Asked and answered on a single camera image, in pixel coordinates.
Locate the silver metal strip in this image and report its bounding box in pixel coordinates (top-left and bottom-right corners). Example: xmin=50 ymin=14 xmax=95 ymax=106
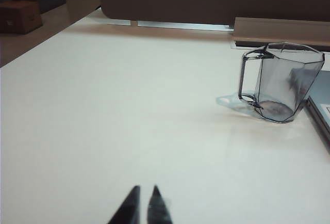
xmin=137 ymin=20 xmax=234 ymax=31
xmin=107 ymin=19 xmax=131 ymax=26

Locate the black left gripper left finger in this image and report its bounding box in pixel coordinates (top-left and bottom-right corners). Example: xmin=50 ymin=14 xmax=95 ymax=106
xmin=108 ymin=185 xmax=141 ymax=224

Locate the brown cardboard box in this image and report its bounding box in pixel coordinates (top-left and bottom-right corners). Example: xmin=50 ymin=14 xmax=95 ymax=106
xmin=0 ymin=1 xmax=42 ymax=34

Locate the transparent faceted water cup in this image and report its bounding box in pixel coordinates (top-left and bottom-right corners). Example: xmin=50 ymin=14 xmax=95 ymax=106
xmin=238 ymin=42 xmax=325 ymax=124

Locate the silver closed laptop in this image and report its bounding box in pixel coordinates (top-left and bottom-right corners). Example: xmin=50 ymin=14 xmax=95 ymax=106
xmin=306 ymin=70 xmax=330 ymax=155

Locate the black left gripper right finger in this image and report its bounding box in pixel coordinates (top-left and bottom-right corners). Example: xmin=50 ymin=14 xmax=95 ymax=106
xmin=146 ymin=184 xmax=173 ymax=224

